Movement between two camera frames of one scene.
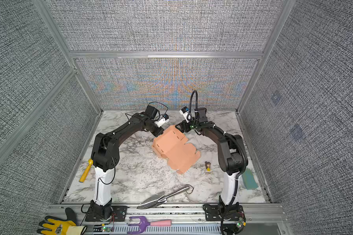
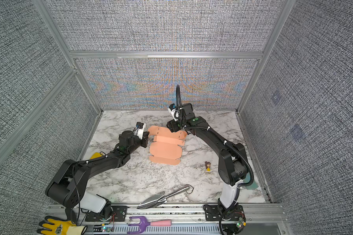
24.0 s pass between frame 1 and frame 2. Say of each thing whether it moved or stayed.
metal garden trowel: stayed
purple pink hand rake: stayed
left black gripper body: moved
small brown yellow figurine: stayed
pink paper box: moved
